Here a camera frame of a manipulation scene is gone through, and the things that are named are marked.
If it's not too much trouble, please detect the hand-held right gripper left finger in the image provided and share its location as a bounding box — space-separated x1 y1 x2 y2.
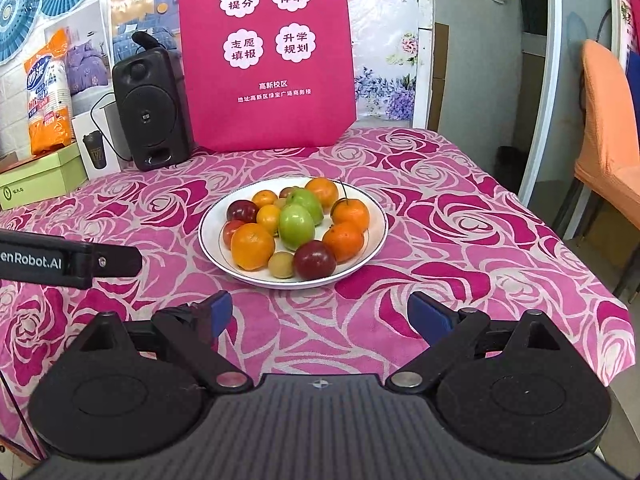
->
80 290 251 395

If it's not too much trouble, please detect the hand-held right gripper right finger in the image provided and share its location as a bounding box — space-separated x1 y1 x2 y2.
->
386 291 563 395

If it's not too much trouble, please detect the small tan longan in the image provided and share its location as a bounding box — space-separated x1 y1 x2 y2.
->
268 252 295 279

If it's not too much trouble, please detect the red tomato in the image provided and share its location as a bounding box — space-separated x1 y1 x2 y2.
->
222 220 246 250

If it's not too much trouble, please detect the white plate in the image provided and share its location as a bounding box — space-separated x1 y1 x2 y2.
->
198 176 389 288

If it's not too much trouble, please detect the dark red plum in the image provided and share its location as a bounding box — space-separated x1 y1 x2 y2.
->
293 240 337 281
226 200 260 223

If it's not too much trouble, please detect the tangerine with stem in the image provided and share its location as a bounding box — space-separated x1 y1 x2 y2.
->
331 180 371 233

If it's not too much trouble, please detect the pink rose tablecloth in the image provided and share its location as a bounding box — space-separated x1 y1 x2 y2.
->
0 126 631 461

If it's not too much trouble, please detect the green shoebox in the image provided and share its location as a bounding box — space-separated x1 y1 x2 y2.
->
0 142 89 212

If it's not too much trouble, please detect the orange paper cup packet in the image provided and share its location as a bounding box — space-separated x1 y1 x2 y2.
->
24 28 76 157

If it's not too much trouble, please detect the white box with cup print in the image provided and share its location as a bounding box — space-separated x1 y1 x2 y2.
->
70 110 122 181

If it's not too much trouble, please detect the black speaker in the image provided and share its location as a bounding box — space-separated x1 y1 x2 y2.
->
111 47 196 172

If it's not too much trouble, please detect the magenta tote bag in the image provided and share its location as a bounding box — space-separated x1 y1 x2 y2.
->
178 0 358 153

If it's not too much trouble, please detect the purple bedding poster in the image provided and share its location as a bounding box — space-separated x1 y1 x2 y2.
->
59 0 113 118

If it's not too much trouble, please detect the black microphone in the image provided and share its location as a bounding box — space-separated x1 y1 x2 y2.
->
131 31 160 53

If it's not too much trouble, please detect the orange chair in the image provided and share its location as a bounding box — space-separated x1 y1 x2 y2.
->
573 39 640 211

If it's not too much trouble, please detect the blue bedding poster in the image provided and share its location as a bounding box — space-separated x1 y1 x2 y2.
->
110 0 182 63

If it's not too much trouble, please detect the black speaker cable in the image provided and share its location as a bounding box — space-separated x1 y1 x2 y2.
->
90 92 133 161

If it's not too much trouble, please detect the floral wall poster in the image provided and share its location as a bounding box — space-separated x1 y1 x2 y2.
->
342 0 436 121

